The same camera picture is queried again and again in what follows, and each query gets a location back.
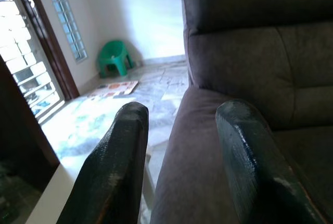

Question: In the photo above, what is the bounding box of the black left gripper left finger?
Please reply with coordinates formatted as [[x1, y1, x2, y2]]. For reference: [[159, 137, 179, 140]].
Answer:
[[56, 101, 150, 224]]

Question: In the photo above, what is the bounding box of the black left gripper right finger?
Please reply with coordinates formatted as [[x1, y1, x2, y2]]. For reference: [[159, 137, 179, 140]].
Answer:
[[215, 98, 327, 224]]

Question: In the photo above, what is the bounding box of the grey fabric sofa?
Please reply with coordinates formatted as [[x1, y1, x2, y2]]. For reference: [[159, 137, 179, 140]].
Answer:
[[150, 0, 333, 224]]

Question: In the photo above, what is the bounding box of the white framed glass table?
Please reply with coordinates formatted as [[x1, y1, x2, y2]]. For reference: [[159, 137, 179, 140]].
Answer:
[[0, 153, 157, 224]]

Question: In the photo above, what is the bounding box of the dark brown door leaf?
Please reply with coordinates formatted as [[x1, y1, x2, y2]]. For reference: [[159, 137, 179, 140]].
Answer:
[[0, 56, 61, 183]]

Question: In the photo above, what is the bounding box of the green plastic stool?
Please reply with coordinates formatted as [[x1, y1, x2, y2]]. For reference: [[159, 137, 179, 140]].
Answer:
[[97, 40, 135, 78]]

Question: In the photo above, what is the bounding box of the metal door grille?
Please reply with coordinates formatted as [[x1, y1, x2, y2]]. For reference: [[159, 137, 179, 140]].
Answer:
[[0, 0, 66, 125]]

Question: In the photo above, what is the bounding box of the glass block window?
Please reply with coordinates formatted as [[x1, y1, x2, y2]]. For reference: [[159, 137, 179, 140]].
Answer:
[[41, 0, 88, 63]]

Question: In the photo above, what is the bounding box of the brown wooden door frame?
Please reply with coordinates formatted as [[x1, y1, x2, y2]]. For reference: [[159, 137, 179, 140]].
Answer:
[[9, 0, 80, 102]]

